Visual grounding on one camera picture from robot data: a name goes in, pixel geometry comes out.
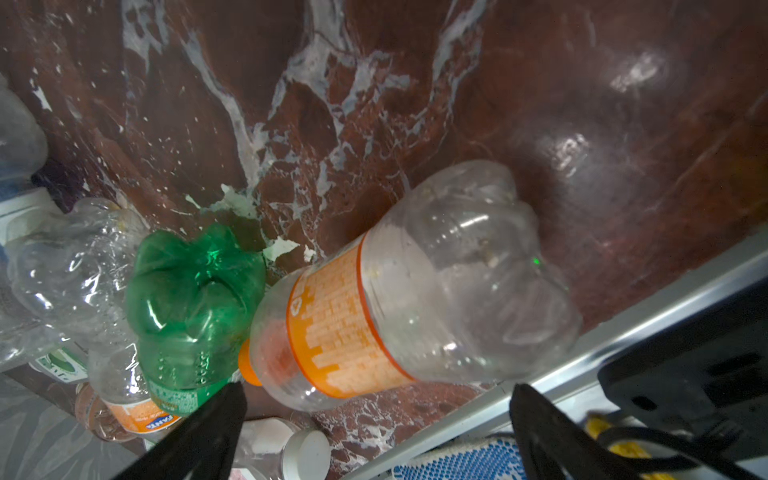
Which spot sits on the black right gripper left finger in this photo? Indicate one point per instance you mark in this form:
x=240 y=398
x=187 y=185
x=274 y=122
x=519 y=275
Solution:
x=203 y=447

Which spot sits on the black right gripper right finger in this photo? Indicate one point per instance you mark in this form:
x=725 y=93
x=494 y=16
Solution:
x=553 y=447

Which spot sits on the pink label square bottle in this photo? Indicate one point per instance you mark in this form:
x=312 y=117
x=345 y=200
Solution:
x=275 y=448

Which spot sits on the blue label Pocari bottle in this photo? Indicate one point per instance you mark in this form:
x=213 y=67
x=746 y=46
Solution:
x=24 y=151

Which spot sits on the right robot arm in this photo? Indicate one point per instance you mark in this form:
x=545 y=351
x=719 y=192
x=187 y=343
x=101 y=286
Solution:
x=697 y=392

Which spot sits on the blue dotted work glove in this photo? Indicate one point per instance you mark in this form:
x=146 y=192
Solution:
x=492 y=458

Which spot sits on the green Sprite bottle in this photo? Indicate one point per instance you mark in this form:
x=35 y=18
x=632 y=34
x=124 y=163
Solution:
x=191 y=304

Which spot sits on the orange label Fanta bottle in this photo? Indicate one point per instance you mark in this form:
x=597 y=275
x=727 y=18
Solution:
x=71 y=269

